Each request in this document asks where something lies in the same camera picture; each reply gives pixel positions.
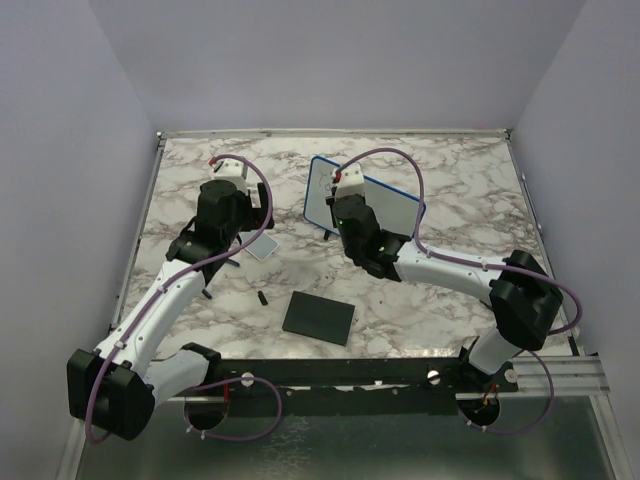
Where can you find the black rectangular eraser pad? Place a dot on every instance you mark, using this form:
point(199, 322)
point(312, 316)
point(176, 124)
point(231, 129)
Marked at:
point(319, 318)

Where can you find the small white-framed grey tablet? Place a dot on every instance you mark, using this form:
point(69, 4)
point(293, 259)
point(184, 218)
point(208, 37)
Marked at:
point(262, 247)

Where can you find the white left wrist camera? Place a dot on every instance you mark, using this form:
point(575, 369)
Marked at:
point(231, 170)

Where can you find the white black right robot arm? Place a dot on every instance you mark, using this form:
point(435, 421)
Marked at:
point(523, 301)

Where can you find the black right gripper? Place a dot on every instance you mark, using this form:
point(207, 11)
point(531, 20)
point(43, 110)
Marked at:
point(332, 200)

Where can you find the black marker cap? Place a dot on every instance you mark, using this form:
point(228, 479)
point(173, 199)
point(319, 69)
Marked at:
point(262, 298)

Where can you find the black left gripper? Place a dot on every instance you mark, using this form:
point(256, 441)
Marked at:
point(256, 215)

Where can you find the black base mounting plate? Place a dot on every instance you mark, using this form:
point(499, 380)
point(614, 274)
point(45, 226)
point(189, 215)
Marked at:
point(350, 387)

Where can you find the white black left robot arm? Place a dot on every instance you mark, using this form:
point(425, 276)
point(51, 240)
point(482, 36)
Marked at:
point(115, 388)

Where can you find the blue-framed whiteboard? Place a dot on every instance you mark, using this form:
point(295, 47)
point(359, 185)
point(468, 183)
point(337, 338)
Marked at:
point(395, 209)

